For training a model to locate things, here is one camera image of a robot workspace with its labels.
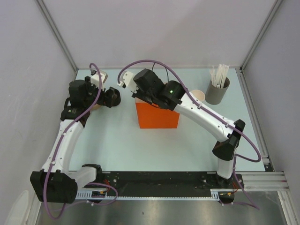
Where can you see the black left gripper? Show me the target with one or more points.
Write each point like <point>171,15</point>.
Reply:
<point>89,86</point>

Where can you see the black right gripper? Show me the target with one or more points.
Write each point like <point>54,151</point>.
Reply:
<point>138,95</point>

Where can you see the brown pulp cup carrier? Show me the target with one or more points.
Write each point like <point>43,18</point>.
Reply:
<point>95,107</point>

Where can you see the orange paper bag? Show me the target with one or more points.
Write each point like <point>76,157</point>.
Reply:
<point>150,116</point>

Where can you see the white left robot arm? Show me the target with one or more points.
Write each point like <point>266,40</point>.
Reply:
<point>53,183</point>

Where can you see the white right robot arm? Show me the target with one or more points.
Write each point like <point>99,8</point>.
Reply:
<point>225,131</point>

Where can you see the black lid stack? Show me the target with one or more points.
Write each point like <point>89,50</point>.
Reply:
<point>112,97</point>

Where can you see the stacked brown paper cups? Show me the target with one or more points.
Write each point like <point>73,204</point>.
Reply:
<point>199,95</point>

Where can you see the grey straw holder tube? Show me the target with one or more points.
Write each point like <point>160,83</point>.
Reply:
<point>215,95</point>

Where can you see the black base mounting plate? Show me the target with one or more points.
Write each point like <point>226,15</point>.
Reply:
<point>168,182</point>

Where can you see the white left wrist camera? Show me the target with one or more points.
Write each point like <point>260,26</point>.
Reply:
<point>94,79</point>

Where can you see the white slotted cable duct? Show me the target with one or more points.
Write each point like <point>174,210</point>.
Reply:
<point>102,194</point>

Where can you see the aluminium frame rail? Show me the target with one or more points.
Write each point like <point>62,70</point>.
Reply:
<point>268,180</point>

